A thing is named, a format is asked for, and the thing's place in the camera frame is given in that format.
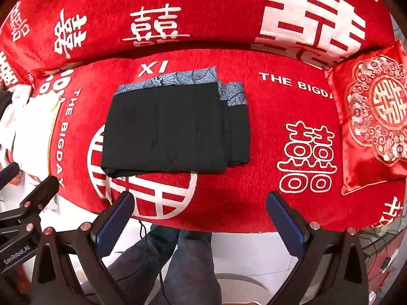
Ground red printed sofa cover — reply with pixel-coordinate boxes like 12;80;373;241
0;0;407;234

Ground person's leg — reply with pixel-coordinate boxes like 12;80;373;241
159;229;223;305
105;224;180;305

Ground red embroidered cushion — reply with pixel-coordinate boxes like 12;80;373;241
323;40;407;196

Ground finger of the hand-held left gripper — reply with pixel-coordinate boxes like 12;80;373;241
0;175;61;245
0;162;20;189

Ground person's right leg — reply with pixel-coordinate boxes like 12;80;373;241
159;229;223;305

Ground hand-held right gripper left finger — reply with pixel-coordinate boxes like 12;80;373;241
30;191;134;305

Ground black cable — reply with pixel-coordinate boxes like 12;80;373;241
362;229;403;272
138;221;169;305

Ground person's left leg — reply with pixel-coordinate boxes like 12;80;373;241
105;224;180;305

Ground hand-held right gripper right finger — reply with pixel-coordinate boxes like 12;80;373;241
266;191;369;305

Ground black pants with blue waistband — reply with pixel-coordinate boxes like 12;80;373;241
100;67;252;178

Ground white cloth with gold trim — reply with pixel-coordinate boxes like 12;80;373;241
0;86;66;220

